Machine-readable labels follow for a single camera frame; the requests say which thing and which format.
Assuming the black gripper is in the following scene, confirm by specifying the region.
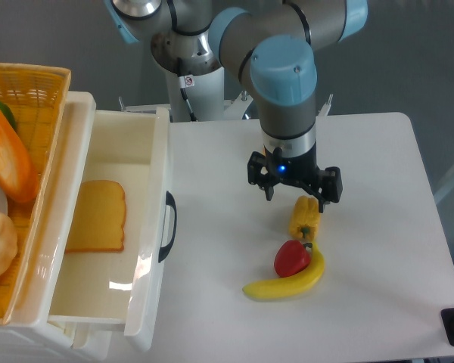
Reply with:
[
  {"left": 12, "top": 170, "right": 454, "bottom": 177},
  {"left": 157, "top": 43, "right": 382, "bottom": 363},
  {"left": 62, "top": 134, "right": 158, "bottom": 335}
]
[{"left": 247, "top": 144, "right": 343, "bottom": 213}]

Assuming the white drawer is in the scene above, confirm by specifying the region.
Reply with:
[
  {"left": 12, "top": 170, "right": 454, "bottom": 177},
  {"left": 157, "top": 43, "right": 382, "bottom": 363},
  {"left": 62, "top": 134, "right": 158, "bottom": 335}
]
[{"left": 48, "top": 108, "right": 176, "bottom": 360}]

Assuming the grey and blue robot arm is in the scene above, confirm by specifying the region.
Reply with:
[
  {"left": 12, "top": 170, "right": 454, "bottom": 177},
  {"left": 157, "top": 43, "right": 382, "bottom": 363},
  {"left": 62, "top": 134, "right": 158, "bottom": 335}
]
[{"left": 105, "top": 1, "right": 368, "bottom": 207}]

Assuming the white plastic drawer cabinet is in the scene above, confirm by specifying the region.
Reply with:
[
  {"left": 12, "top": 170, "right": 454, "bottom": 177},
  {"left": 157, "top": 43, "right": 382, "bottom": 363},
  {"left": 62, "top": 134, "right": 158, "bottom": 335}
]
[{"left": 0, "top": 92, "right": 111, "bottom": 362}]

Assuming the yellow toy bell pepper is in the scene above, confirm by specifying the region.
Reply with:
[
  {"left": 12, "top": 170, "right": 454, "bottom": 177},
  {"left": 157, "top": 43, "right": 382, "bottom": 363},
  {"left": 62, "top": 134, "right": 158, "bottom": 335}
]
[{"left": 288, "top": 196, "right": 321, "bottom": 241}]

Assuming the red toy bell pepper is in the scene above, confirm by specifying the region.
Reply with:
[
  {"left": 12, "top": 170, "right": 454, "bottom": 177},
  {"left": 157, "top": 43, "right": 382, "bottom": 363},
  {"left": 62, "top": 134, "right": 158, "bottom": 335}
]
[{"left": 273, "top": 240, "right": 313, "bottom": 278}]

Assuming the yellow toy banana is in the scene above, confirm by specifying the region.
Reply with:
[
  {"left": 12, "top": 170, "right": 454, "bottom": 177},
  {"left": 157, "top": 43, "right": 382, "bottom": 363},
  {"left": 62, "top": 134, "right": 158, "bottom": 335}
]
[{"left": 242, "top": 240, "right": 325, "bottom": 301}]

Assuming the toy bread slice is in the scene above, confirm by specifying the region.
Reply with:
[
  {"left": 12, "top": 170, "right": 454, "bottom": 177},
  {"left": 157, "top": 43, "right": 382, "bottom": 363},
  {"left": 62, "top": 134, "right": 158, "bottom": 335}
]
[{"left": 65, "top": 180, "right": 126, "bottom": 253}]

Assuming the yellow woven basket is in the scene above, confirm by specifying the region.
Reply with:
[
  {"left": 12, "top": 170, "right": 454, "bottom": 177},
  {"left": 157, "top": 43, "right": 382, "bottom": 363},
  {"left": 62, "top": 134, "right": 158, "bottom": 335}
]
[{"left": 0, "top": 63, "right": 71, "bottom": 325}]

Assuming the orange toy baguette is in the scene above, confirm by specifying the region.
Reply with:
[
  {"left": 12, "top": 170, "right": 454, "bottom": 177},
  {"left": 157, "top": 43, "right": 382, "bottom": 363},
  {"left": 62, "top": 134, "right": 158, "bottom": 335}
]
[{"left": 0, "top": 110, "right": 39, "bottom": 203}]

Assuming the green toy vegetable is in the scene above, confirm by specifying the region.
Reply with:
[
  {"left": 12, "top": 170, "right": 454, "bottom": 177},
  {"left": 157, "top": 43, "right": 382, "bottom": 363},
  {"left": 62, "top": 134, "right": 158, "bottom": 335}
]
[{"left": 0, "top": 101, "right": 17, "bottom": 132}]

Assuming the black top drawer handle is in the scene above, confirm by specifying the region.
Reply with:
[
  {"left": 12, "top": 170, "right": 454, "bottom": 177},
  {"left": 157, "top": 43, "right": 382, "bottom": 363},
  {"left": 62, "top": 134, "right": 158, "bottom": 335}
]
[{"left": 158, "top": 191, "right": 178, "bottom": 263}]

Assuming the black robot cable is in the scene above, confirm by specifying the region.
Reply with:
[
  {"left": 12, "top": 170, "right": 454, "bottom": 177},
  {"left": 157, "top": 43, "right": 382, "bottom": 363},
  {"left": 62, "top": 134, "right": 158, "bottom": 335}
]
[{"left": 176, "top": 56, "right": 198, "bottom": 123}]

